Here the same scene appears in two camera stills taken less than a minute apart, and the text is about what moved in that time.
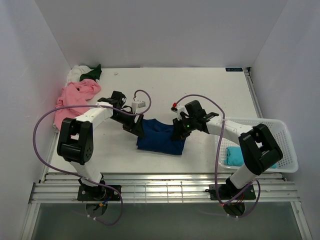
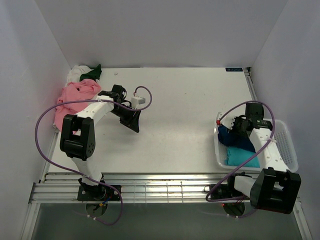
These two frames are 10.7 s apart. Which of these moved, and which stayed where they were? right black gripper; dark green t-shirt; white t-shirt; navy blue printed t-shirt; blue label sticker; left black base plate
Moved: right black gripper; navy blue printed t-shirt
Stayed: left black base plate; blue label sticker; dark green t-shirt; white t-shirt
